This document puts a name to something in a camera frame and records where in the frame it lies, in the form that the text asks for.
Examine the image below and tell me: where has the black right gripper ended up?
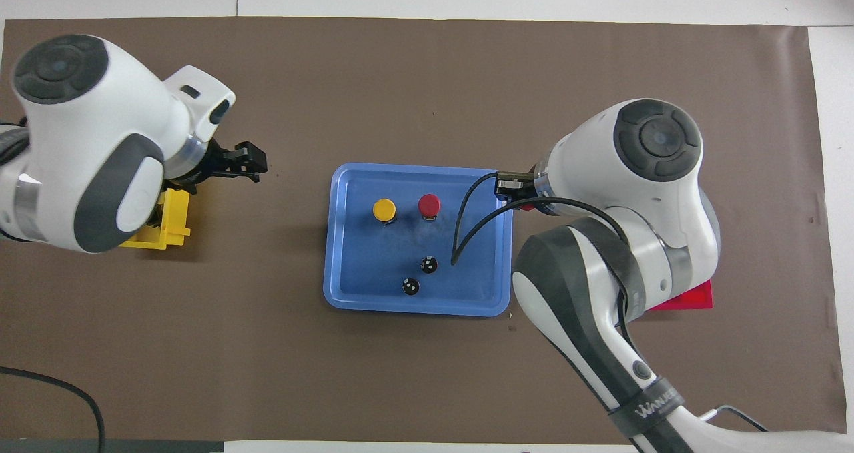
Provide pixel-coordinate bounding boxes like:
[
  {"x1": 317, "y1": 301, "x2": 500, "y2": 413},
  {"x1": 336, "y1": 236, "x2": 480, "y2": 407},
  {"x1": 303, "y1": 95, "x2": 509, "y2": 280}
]
[{"x1": 495, "y1": 169, "x2": 536, "y2": 201}]

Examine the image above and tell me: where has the red plastic bin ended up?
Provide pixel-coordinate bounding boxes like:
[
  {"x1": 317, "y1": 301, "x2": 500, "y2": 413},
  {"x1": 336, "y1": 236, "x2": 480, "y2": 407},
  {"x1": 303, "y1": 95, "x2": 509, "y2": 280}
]
[{"x1": 647, "y1": 280, "x2": 713, "y2": 312}]

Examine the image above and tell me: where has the thin grey cable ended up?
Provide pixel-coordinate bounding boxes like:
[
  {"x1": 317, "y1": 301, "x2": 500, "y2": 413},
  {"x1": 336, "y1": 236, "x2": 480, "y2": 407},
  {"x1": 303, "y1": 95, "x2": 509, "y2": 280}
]
[{"x1": 701, "y1": 405, "x2": 768, "y2": 434}]

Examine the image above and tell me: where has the yellow plastic bin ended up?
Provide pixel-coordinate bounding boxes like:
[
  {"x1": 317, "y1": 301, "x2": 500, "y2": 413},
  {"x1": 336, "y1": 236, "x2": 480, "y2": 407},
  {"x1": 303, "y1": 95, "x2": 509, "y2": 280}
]
[{"x1": 119, "y1": 187, "x2": 192, "y2": 250}]

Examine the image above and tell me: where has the blue plastic tray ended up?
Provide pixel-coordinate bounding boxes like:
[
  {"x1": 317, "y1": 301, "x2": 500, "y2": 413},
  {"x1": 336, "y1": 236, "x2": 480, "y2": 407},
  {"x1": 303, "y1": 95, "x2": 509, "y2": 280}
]
[{"x1": 323, "y1": 163, "x2": 515, "y2": 318}]

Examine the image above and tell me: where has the brown paper mat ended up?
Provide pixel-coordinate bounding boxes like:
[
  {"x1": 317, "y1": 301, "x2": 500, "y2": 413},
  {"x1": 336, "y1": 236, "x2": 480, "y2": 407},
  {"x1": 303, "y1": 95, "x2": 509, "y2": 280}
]
[{"x1": 0, "y1": 16, "x2": 847, "y2": 446}]

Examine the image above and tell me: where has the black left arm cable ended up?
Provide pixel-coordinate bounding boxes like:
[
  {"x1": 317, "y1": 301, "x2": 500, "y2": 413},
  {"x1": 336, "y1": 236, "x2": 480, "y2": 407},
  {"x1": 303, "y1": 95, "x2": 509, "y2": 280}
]
[{"x1": 0, "y1": 366, "x2": 106, "y2": 453}]

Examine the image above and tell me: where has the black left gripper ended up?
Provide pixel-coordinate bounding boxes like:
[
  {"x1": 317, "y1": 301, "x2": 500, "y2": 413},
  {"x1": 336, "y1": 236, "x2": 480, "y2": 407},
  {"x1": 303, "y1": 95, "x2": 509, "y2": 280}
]
[{"x1": 190, "y1": 139, "x2": 269, "y2": 188}]

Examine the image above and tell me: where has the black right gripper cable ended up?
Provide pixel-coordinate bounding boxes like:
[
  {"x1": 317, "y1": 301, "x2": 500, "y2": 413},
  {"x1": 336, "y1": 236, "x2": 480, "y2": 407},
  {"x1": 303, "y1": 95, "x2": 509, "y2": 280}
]
[{"x1": 451, "y1": 171, "x2": 645, "y2": 337}]

